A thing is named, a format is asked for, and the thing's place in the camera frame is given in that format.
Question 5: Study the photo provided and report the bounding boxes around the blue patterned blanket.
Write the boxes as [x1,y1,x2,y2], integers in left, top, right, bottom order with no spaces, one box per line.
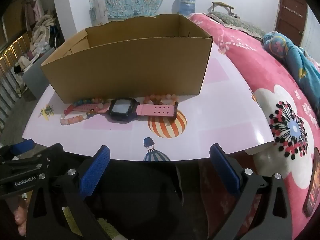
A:
[262,31,320,105]

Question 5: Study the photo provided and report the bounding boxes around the pink strap digital watch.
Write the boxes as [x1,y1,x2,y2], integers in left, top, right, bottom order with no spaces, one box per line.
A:
[72,98,178,123]

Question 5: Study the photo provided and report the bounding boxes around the brown cardboard box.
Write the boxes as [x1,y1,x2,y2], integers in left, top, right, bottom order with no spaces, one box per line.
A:
[40,14,213,104]

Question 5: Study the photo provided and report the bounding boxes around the pile of clothes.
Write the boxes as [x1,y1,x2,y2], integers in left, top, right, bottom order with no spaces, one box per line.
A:
[29,12,62,55]

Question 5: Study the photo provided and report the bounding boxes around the orange bead bracelet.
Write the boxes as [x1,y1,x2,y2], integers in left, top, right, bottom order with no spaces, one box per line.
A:
[144,94,178,105]

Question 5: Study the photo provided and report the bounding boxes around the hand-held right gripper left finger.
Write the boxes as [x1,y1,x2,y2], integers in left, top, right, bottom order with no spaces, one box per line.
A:
[26,145,112,240]

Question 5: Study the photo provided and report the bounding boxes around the blue water jug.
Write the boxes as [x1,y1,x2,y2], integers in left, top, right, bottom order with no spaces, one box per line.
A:
[178,0,196,15]

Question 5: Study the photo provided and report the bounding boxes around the warm string lights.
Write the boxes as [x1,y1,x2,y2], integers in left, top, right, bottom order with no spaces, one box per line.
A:
[0,34,28,64]

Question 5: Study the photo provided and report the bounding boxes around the wooden chair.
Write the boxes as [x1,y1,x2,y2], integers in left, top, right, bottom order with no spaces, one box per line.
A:
[212,1,237,18]

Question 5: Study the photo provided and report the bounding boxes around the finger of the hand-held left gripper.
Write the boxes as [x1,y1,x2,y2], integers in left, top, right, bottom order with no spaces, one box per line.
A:
[30,143,65,174]
[0,139,35,161]

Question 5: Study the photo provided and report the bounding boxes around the pink hanging garment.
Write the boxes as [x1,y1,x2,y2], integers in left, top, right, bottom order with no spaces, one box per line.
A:
[24,0,45,23]

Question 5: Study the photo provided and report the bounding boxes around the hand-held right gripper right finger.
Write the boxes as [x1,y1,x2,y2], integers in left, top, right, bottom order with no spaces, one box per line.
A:
[209,143,293,240]

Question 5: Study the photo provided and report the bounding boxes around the white wooden board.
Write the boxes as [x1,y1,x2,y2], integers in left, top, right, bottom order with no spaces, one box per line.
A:
[89,0,108,20]

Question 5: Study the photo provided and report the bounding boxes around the brown wooden door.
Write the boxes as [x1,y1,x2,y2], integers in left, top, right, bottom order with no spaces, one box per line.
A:
[274,0,308,47]

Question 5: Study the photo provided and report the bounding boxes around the pink floral blanket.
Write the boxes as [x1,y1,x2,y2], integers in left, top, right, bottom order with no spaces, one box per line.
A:
[187,12,320,240]

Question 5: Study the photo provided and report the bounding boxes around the multicoloured bead bracelet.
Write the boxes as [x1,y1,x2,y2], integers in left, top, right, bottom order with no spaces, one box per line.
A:
[64,97,112,118]

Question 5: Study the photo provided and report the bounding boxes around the green patterned pillow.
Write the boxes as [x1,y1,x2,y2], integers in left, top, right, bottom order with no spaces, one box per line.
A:
[204,11,266,39]

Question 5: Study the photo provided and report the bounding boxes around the smartphone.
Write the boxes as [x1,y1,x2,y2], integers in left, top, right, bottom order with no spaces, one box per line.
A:
[302,147,320,218]

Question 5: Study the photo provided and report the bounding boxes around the pale pink bead bracelet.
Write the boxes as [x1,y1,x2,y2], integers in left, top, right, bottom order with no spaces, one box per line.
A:
[59,114,88,126]

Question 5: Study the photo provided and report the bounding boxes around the grey cabinet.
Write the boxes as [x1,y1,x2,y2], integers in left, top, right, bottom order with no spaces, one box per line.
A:
[22,47,59,100]

